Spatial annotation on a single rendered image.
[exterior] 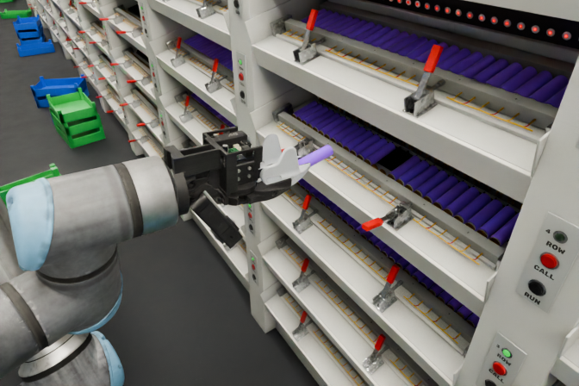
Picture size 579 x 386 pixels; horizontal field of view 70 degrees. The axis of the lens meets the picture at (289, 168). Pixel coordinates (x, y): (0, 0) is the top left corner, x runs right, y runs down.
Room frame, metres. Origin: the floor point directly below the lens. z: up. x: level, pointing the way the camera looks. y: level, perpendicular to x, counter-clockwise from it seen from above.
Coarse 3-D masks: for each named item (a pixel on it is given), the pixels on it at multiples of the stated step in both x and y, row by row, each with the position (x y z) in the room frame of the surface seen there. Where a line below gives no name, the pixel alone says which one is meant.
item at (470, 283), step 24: (288, 96) 0.92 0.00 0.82; (312, 96) 0.96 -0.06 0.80; (264, 120) 0.88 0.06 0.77; (288, 144) 0.80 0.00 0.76; (312, 168) 0.70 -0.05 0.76; (336, 168) 0.69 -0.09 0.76; (384, 168) 0.66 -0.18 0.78; (336, 192) 0.63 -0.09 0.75; (360, 192) 0.61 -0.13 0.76; (360, 216) 0.58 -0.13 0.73; (384, 240) 0.53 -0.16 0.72; (408, 240) 0.49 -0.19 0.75; (432, 240) 0.48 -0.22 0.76; (432, 264) 0.44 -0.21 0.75; (456, 264) 0.44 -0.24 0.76; (480, 264) 0.43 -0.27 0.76; (456, 288) 0.41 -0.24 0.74; (480, 288) 0.39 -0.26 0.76; (480, 312) 0.38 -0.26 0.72
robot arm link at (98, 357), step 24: (0, 216) 0.66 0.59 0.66; (0, 240) 0.63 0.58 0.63; (0, 264) 0.60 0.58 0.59; (72, 336) 0.57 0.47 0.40; (96, 336) 0.61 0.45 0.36; (48, 360) 0.51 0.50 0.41; (72, 360) 0.52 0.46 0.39; (96, 360) 0.55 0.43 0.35; (24, 384) 0.49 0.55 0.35; (48, 384) 0.48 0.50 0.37; (72, 384) 0.49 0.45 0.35; (96, 384) 0.51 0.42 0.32; (120, 384) 0.54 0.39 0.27
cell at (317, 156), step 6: (318, 150) 0.56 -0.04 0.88; (324, 150) 0.56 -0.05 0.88; (330, 150) 0.56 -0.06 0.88; (306, 156) 0.55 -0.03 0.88; (312, 156) 0.55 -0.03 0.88; (318, 156) 0.55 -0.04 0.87; (324, 156) 0.55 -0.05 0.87; (300, 162) 0.53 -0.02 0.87; (306, 162) 0.54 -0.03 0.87; (312, 162) 0.54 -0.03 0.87; (318, 162) 0.55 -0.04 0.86
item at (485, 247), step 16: (304, 128) 0.80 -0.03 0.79; (320, 144) 0.75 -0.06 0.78; (336, 144) 0.73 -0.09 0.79; (352, 160) 0.67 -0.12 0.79; (368, 176) 0.63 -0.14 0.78; (384, 176) 0.62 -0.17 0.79; (400, 192) 0.57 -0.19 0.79; (416, 208) 0.54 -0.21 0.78; (432, 208) 0.52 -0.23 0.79; (448, 224) 0.49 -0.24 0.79; (464, 224) 0.48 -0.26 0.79; (464, 240) 0.46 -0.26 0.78; (480, 240) 0.45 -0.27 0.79; (496, 256) 0.42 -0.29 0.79
